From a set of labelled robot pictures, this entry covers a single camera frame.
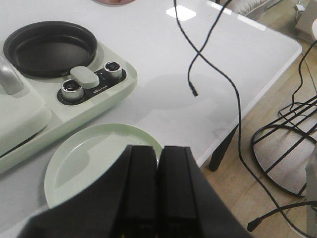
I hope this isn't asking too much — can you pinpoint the pink bowl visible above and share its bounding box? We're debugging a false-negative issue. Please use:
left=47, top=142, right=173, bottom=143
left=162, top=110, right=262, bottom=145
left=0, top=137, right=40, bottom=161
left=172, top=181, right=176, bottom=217
left=94, top=0, right=134, bottom=6

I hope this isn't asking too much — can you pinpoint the black round frying pan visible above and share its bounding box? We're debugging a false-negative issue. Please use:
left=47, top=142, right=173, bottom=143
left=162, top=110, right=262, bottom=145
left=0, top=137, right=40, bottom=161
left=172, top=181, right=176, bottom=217
left=3, top=21, right=98, bottom=78

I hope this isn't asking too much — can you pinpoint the black cable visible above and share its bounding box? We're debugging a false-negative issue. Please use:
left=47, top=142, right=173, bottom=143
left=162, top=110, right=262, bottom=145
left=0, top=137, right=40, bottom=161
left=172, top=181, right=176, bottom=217
left=188, top=0, right=317, bottom=238
left=173, top=0, right=242, bottom=97

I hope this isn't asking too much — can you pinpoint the right silver control knob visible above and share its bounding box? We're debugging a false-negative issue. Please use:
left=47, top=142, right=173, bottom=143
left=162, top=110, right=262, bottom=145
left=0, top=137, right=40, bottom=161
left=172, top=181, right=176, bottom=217
left=103, top=61, right=122, bottom=81

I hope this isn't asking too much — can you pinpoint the silver control knob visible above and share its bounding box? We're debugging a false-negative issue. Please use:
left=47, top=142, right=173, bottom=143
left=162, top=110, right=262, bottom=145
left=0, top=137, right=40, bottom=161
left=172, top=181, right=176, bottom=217
left=61, top=79, right=84, bottom=101
left=103, top=61, right=122, bottom=81

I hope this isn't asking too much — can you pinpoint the mint green breakfast maker base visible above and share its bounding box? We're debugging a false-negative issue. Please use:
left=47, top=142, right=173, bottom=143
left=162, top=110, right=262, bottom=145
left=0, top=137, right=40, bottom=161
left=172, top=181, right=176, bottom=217
left=0, top=41, right=137, bottom=172

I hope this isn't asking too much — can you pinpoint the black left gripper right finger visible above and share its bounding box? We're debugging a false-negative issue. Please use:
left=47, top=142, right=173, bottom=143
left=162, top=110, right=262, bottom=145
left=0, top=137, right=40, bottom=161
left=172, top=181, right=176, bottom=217
left=157, top=146, right=203, bottom=238

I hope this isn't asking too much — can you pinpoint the mint green round plate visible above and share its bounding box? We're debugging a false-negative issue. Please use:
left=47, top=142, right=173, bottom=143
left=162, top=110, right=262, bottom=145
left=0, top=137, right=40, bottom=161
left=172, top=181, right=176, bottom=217
left=44, top=123, right=162, bottom=208

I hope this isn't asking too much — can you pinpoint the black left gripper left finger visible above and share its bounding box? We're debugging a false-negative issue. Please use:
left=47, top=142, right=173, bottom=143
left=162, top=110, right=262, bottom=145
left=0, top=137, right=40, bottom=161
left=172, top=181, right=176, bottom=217
left=117, top=146, right=157, bottom=238

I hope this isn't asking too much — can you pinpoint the left silver control knob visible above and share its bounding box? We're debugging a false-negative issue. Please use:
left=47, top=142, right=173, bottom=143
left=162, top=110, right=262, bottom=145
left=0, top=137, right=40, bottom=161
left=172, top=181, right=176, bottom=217
left=61, top=79, right=84, bottom=101

